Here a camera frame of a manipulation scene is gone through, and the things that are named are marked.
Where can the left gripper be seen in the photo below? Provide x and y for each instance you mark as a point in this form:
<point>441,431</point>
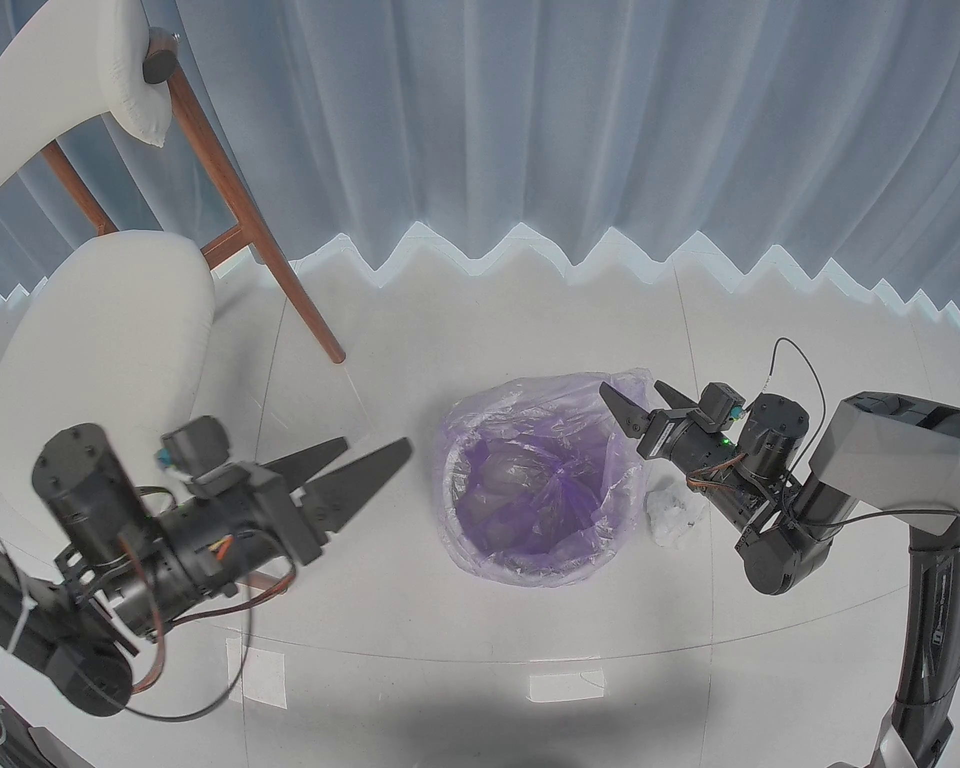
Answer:
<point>240,540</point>

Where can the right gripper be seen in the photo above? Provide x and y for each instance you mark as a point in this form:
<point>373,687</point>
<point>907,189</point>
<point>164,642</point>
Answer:
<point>690,442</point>

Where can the purple plastic bag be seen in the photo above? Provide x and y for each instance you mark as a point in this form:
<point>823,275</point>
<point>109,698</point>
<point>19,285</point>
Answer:
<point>525,480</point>

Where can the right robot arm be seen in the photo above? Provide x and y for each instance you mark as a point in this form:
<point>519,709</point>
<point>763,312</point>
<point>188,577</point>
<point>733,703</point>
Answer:
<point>877,457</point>

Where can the crumpled clear plastic wrapper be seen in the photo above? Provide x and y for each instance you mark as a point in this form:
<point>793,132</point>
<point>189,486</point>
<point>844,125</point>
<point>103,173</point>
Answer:
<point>671,519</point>

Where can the white chair with wooden legs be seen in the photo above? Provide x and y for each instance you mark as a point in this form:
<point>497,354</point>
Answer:
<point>112,337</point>

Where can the pale blue curtain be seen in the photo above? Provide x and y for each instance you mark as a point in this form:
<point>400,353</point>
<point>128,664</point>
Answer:
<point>525,112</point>

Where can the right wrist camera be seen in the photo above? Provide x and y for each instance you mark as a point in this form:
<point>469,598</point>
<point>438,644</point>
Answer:
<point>721,403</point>

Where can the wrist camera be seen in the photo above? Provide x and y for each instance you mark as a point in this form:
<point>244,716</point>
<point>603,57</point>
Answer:
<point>196,444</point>
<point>721,403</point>

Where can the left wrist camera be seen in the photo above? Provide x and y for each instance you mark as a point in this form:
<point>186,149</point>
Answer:
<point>196,444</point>

